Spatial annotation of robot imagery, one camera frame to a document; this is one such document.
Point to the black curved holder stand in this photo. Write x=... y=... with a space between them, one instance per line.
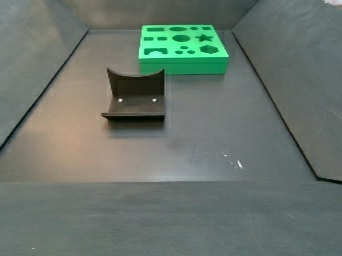
x=137 y=96

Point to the green shape-sorter block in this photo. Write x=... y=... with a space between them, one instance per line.
x=181 y=49

